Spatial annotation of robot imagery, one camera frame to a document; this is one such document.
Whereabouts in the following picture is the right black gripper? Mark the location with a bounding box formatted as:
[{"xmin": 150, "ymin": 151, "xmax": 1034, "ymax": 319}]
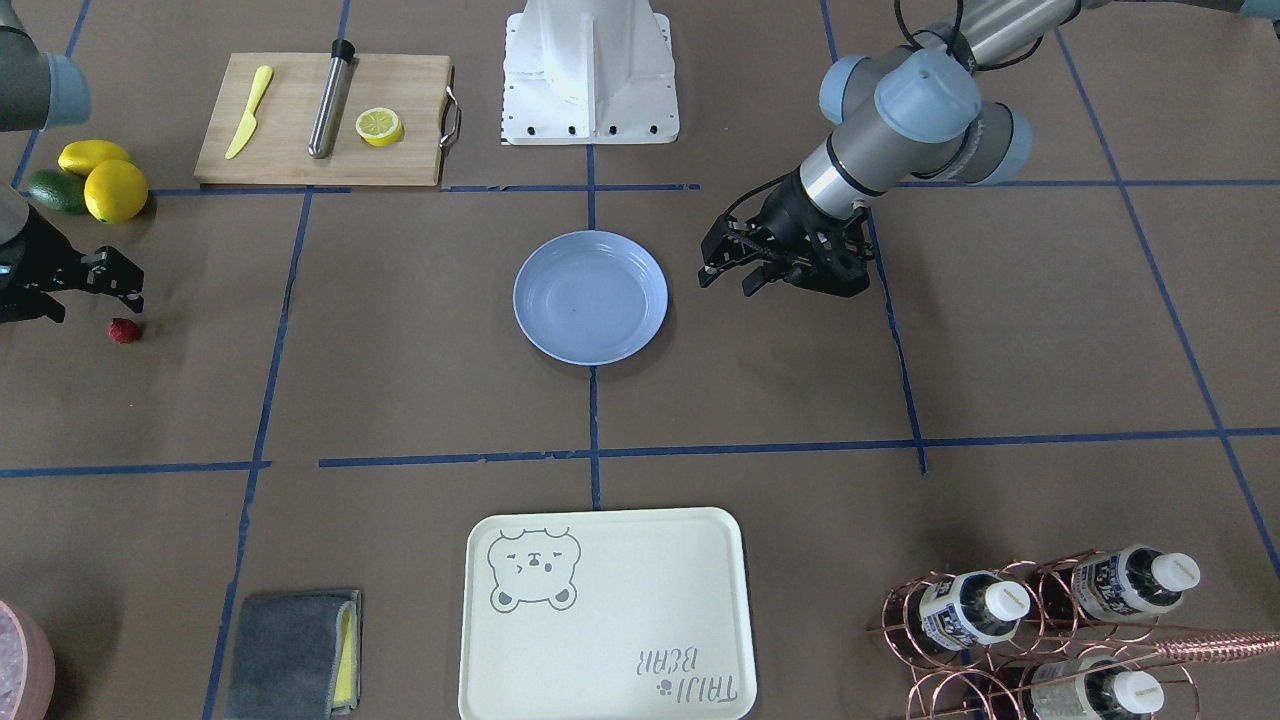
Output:
[{"xmin": 1, "ymin": 205, "xmax": 145, "ymax": 323}]

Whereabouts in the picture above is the small yellow lemon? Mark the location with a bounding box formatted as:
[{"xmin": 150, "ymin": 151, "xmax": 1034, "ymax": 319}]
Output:
[{"xmin": 58, "ymin": 138, "xmax": 132, "ymax": 177}]

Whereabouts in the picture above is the copper wire bottle rack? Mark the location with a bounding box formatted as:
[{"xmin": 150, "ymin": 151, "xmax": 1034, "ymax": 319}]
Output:
[{"xmin": 864, "ymin": 571, "xmax": 1277, "ymax": 719}]

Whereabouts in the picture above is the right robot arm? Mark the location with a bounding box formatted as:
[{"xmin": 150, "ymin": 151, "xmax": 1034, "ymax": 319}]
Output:
[{"xmin": 1, "ymin": 3, "xmax": 145, "ymax": 323}]

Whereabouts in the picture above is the wooden cutting board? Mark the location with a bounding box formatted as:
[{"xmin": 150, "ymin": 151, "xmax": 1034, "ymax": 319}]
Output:
[{"xmin": 193, "ymin": 53, "xmax": 456, "ymax": 190}]

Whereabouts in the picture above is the steel knife handle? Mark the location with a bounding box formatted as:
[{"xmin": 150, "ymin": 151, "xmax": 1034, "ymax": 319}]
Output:
[{"xmin": 307, "ymin": 38, "xmax": 356, "ymax": 159}]

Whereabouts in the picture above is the large yellow lemon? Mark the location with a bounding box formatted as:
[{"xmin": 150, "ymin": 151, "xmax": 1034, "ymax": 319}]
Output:
[{"xmin": 84, "ymin": 159, "xmax": 150, "ymax": 224}]

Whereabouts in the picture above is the pink bowl of ice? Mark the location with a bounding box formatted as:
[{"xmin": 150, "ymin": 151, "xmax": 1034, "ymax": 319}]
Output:
[{"xmin": 1, "ymin": 601, "xmax": 56, "ymax": 719}]

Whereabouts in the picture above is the yellow plastic knife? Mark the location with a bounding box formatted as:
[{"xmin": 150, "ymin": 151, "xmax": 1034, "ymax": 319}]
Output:
[{"xmin": 223, "ymin": 65, "xmax": 274, "ymax": 160}]

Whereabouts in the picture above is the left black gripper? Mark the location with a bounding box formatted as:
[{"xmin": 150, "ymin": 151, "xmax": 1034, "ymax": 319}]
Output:
[{"xmin": 698, "ymin": 173, "xmax": 873, "ymax": 299}]

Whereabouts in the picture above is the blue round plate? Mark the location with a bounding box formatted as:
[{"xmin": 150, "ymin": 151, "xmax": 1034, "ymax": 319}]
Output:
[{"xmin": 512, "ymin": 231, "xmax": 669, "ymax": 366}]

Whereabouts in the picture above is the cream bear tray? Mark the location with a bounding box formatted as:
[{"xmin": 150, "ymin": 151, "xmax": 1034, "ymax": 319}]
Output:
[{"xmin": 458, "ymin": 507, "xmax": 758, "ymax": 719}]

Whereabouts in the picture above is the tea bottle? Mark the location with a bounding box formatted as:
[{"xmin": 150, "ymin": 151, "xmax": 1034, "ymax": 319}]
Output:
[
  {"xmin": 1069, "ymin": 544, "xmax": 1202, "ymax": 623},
  {"xmin": 1024, "ymin": 655, "xmax": 1166, "ymax": 719},
  {"xmin": 911, "ymin": 571, "xmax": 1033, "ymax": 655}
]

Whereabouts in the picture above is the half lemon slice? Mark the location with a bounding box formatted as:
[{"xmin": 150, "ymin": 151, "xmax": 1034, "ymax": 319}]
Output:
[{"xmin": 355, "ymin": 108, "xmax": 404, "ymax": 147}]

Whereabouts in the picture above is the grey folded cloth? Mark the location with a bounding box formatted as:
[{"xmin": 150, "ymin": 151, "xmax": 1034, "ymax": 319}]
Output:
[{"xmin": 224, "ymin": 588, "xmax": 364, "ymax": 719}]

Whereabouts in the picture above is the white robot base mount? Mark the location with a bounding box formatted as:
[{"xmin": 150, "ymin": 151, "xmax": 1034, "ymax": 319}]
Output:
[{"xmin": 500, "ymin": 1, "xmax": 681, "ymax": 146}]

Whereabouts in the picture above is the tea bottle front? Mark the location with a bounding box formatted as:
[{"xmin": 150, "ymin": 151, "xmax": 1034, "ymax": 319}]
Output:
[
  {"xmin": 1024, "ymin": 655, "xmax": 1166, "ymax": 719},
  {"xmin": 911, "ymin": 571, "xmax": 1033, "ymax": 655}
]

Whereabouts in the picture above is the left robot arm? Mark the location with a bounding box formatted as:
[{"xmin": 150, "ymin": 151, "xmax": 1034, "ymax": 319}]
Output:
[{"xmin": 698, "ymin": 1, "xmax": 1092, "ymax": 299}]

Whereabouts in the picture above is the green lime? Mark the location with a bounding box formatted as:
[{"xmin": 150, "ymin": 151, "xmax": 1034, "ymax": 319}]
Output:
[{"xmin": 27, "ymin": 169, "xmax": 88, "ymax": 217}]

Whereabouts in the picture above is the tea bottle back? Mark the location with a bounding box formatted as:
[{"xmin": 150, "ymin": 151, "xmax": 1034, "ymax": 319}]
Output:
[{"xmin": 1069, "ymin": 544, "xmax": 1202, "ymax": 623}]

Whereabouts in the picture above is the red strawberry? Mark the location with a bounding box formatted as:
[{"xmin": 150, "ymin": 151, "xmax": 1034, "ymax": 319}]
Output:
[{"xmin": 108, "ymin": 316, "xmax": 142, "ymax": 345}]

